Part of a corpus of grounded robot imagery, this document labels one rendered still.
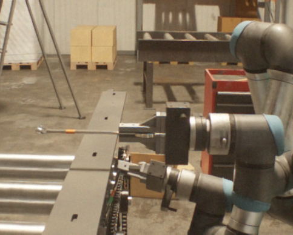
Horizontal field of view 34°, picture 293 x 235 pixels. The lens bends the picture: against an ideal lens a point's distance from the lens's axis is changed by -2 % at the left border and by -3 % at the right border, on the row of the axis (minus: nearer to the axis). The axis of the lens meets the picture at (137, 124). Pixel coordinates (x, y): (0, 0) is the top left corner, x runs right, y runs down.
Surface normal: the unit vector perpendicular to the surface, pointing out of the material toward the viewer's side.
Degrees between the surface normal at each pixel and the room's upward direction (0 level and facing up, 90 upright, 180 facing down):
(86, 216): 0
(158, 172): 48
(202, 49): 90
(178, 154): 90
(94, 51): 90
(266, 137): 81
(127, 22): 90
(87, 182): 0
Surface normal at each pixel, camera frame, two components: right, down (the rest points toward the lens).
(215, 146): -0.05, 0.53
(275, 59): -0.84, -0.14
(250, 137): -0.02, 0.11
